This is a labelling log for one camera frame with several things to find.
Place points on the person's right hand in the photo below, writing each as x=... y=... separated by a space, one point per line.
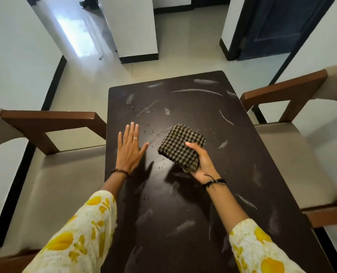
x=204 y=166

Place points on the person's left hand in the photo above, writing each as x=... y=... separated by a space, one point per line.
x=128 y=156

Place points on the person's left little finger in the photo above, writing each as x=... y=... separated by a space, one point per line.
x=119 y=140

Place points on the person's left thumb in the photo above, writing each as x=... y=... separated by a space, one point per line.
x=144 y=148

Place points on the person's right thumb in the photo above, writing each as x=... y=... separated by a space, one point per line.
x=192 y=146

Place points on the person's left middle finger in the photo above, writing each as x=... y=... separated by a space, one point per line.
x=132 y=133

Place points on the black beige checked cloth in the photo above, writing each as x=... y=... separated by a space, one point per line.
x=177 y=147

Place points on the person's left forearm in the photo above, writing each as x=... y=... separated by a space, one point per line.
x=115 y=184

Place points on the person's right forearm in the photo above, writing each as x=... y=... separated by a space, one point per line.
x=225 y=204

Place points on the scattered dark crumbs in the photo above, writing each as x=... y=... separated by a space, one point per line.
x=145 y=122

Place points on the wooden armchair with beige cushion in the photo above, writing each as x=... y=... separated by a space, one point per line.
x=293 y=156
x=52 y=179

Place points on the person's left floral sleeve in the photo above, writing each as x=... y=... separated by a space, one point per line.
x=77 y=238

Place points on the person's floral sleeve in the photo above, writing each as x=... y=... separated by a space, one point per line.
x=77 y=238
x=259 y=250

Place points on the person's right floral sleeve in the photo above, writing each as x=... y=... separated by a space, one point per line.
x=259 y=250

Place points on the black furniture base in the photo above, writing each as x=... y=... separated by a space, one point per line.
x=89 y=2

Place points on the dark blue door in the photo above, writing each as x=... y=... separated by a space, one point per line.
x=279 y=22

